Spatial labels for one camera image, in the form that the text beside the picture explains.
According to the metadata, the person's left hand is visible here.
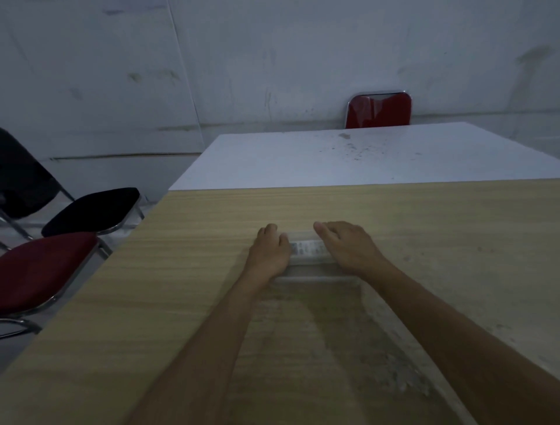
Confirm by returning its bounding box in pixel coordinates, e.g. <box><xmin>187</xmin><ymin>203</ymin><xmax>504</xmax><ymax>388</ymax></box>
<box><xmin>243</xmin><ymin>223</ymin><xmax>293</xmax><ymax>284</ymax></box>

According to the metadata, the person's right hand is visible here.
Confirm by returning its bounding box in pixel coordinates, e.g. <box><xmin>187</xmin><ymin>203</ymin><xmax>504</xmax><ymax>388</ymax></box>
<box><xmin>313</xmin><ymin>221</ymin><xmax>391</xmax><ymax>279</ymax></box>

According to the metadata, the clear plastic box with label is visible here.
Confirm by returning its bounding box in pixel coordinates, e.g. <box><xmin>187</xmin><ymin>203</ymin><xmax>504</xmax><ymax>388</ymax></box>
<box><xmin>270</xmin><ymin>229</ymin><xmax>363</xmax><ymax>286</ymax></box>

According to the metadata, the person's left forearm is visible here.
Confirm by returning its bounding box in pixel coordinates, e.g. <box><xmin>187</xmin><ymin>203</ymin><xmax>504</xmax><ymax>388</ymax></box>
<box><xmin>125</xmin><ymin>269</ymin><xmax>274</xmax><ymax>425</ymax></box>

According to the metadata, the person's right forearm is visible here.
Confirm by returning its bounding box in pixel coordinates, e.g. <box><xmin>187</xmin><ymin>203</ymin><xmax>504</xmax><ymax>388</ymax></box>
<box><xmin>361</xmin><ymin>258</ymin><xmax>560</xmax><ymax>425</ymax></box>

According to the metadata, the black folding chair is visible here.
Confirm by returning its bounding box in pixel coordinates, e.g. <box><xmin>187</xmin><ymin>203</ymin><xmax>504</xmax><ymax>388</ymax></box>
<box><xmin>0</xmin><ymin>127</ymin><xmax>146</xmax><ymax>254</ymax></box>

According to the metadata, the red cushioned chair chrome frame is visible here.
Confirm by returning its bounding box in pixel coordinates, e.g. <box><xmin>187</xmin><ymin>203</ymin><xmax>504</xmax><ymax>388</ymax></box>
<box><xmin>345</xmin><ymin>90</ymin><xmax>413</xmax><ymax>130</ymax></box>
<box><xmin>0</xmin><ymin>231</ymin><xmax>113</xmax><ymax>341</ymax></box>

